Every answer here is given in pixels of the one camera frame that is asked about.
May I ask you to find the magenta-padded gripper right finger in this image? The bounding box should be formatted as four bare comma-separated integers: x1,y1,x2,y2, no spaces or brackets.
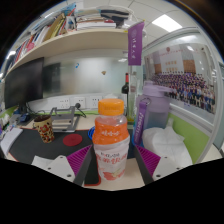
133,144,183,186

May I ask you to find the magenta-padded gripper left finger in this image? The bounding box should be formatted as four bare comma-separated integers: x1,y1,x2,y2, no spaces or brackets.
44,144,97,188

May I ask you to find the orange-capped drink bottle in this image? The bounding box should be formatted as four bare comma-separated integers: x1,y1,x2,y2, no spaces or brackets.
92,98,131,183

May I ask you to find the large purple water bottle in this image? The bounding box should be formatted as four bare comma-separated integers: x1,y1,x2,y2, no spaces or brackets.
133,83,172,148

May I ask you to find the flat round red coaster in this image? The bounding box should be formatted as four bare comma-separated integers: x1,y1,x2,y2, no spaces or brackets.
62,133,83,148

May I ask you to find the white paper sheet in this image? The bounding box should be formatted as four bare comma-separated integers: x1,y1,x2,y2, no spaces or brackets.
31,155,54,170

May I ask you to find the grey metal laptop stand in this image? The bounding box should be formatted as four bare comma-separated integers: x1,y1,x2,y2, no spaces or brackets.
49,105,81,133

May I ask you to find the large black desk mat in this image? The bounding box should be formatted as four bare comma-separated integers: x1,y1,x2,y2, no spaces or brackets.
8,127,138,187

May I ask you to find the red and yellow patterned mug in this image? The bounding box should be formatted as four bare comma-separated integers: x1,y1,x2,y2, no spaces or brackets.
32,114,56,144

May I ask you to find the tall clear glass vase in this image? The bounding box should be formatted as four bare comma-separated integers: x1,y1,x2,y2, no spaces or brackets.
127,74,138,123

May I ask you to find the small blue device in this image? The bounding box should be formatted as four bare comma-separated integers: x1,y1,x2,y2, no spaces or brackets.
19,113,31,123

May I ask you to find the white notebook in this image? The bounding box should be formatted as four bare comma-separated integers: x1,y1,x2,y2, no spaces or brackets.
0,126,24,157

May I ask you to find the dark wine bottle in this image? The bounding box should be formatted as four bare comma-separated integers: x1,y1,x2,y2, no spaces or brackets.
121,72,130,116

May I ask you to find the group photo poster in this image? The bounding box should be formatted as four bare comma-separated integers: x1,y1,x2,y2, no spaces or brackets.
143,43,218,116

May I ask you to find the black computer monitor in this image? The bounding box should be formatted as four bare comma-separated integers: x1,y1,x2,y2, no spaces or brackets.
3,57,45,111

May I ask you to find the purple hanging pennant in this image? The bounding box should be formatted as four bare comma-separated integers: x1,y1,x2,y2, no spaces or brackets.
127,21,146,67

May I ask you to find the beige shelf with books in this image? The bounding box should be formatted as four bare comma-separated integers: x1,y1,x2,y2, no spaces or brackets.
3,3,148,78

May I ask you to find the rectangular ceiling light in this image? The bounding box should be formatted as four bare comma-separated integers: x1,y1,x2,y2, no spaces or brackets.
151,13,184,33

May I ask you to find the coiled blue cable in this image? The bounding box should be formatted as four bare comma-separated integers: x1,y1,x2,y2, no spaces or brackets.
87,125,98,139

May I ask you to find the white wall socket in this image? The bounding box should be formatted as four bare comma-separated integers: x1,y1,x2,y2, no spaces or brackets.
88,95,103,108
58,96,71,109
73,95,87,109

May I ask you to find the black cable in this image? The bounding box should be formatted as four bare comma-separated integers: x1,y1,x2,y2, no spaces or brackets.
25,105,52,117

